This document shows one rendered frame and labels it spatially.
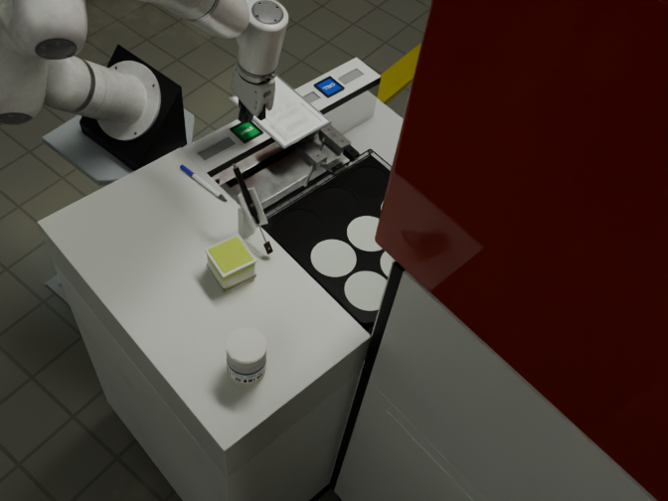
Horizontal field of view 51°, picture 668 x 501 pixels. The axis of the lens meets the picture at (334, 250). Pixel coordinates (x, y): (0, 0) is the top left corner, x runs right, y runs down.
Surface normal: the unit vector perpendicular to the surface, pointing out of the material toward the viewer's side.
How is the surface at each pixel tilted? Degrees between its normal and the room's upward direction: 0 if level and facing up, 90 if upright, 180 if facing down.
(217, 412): 0
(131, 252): 0
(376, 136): 0
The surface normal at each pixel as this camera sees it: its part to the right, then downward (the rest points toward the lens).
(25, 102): 0.45, 0.81
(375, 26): 0.10, -0.59
